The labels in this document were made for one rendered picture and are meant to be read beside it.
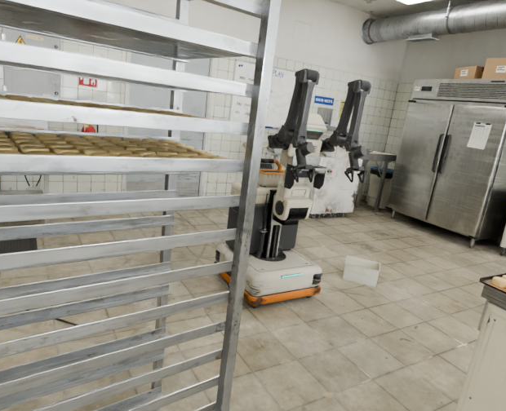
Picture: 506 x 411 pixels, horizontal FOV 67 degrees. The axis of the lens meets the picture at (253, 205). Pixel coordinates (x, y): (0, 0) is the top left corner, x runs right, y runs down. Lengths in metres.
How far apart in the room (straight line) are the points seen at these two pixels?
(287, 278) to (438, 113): 3.63
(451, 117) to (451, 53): 1.58
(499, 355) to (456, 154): 4.15
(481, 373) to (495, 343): 0.13
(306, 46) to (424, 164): 2.36
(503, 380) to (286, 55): 4.93
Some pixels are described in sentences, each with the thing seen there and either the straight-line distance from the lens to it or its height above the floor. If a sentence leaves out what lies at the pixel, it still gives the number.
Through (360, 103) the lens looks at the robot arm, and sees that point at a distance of 2.57.
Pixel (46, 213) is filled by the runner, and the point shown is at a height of 1.14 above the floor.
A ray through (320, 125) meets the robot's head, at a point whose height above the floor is 1.31.
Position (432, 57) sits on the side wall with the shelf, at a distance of 7.11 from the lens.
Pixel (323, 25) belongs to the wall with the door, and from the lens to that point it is 6.21.
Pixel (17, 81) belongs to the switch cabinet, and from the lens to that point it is 4.54.
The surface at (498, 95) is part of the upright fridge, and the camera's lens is 5.45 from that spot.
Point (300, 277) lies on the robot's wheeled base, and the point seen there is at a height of 0.22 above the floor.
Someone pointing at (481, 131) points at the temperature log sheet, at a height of 1.44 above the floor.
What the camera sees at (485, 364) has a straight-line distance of 1.61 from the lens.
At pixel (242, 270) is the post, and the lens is 1.01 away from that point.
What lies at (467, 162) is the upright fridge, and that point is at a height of 1.05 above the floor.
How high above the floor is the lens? 1.37
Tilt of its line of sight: 14 degrees down
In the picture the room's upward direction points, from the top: 7 degrees clockwise
